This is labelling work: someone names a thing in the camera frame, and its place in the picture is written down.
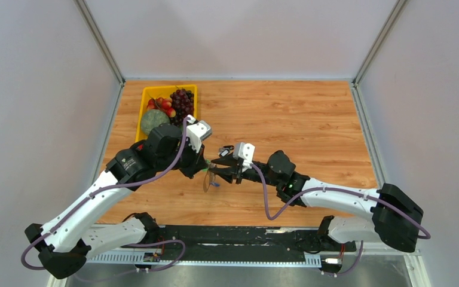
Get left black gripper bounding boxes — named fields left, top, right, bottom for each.
left=157, top=135, right=209, bottom=179

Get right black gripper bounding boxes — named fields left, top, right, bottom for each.
left=209, top=152, right=281, bottom=188

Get black key tag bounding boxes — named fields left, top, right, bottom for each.
left=218, top=145, right=235, bottom=158

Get green key tag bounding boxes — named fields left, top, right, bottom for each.
left=205, top=160, right=212, bottom=172

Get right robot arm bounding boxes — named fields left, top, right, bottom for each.
left=209, top=150, right=432, bottom=253

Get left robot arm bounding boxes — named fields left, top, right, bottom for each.
left=20, top=117, right=212, bottom=279

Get green netted melon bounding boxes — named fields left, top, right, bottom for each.
left=139, top=109, right=170, bottom=136

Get dark red grape bunch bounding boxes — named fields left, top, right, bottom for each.
left=167, top=88, right=195, bottom=126

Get red peach cluster with stem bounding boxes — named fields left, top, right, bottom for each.
left=146, top=97, right=176, bottom=118

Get yellow plastic tray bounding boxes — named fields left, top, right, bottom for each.
left=135, top=84, right=198, bottom=142

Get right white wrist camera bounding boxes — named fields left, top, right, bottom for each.
left=233, top=142, right=255, bottom=172

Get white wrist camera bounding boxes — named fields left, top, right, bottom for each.
left=233, top=142, right=255, bottom=172
left=186, top=115, right=212, bottom=154

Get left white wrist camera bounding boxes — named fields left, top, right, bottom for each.
left=186, top=115, right=212, bottom=154

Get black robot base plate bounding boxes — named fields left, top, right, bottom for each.
left=141, top=225, right=357, bottom=262

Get aluminium frame post left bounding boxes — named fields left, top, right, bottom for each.
left=74, top=0, right=126, bottom=87

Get aluminium frame post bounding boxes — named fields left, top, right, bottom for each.
left=74, top=0, right=126, bottom=87
left=353, top=0, right=409, bottom=87

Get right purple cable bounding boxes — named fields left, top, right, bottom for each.
left=251, top=163, right=432, bottom=277

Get aluminium frame post right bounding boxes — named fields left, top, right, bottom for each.
left=353, top=0, right=409, bottom=87

